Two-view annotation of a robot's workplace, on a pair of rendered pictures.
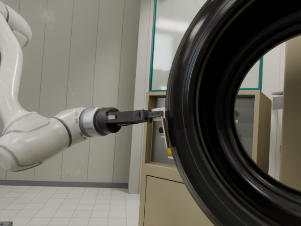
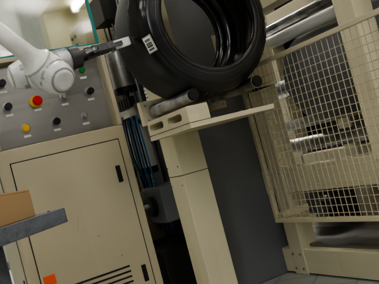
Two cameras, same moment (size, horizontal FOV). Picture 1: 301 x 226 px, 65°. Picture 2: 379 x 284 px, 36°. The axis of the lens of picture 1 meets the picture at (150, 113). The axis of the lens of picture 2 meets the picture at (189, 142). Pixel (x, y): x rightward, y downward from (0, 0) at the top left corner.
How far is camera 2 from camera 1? 186 cm
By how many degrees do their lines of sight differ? 61
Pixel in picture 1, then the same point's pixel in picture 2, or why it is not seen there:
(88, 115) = (65, 54)
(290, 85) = not seen: hidden behind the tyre
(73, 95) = not seen: outside the picture
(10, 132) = (56, 61)
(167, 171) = (35, 148)
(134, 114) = (109, 44)
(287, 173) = not seen: hidden behind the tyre
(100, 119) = (78, 54)
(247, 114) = (92, 68)
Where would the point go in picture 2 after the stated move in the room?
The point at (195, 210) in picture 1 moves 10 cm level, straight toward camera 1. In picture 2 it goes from (80, 173) to (95, 169)
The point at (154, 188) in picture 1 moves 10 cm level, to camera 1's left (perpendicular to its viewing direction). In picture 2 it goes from (26, 173) to (8, 178)
